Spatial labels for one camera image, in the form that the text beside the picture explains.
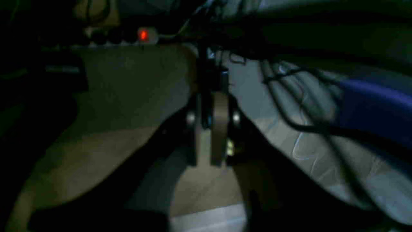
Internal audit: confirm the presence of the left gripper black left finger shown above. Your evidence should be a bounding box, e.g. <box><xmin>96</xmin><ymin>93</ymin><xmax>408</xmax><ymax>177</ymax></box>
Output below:
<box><xmin>29</xmin><ymin>94</ymin><xmax>200</xmax><ymax>232</ymax></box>

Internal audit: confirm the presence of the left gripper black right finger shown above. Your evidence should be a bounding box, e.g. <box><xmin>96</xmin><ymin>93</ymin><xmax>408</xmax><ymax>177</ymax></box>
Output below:
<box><xmin>211</xmin><ymin>92</ymin><xmax>387</xmax><ymax>232</ymax></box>

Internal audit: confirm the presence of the blue plastic box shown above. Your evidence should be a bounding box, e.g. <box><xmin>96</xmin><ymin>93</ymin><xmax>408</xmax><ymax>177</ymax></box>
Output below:
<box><xmin>333</xmin><ymin>78</ymin><xmax>412</xmax><ymax>155</ymax></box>

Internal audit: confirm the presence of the black power strip red switch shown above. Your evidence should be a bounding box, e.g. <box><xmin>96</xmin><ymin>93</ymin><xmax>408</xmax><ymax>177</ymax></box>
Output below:
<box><xmin>83</xmin><ymin>27</ymin><xmax>160</xmax><ymax>46</ymax></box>

